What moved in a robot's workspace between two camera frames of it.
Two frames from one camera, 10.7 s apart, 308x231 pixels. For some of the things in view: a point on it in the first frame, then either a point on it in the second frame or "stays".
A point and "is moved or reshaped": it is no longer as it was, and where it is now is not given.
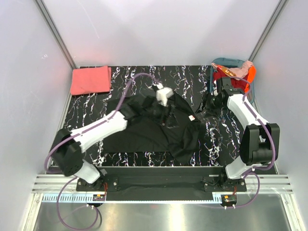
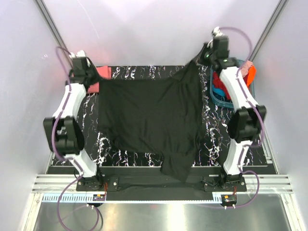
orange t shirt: x=251 y=77 stays
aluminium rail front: x=254 y=184 stays
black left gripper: x=168 y=120 → x=90 y=67
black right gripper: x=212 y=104 → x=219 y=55
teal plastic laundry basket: x=221 y=61 stays
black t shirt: x=173 y=128 is moved or reshaped
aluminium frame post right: x=281 y=4 stays
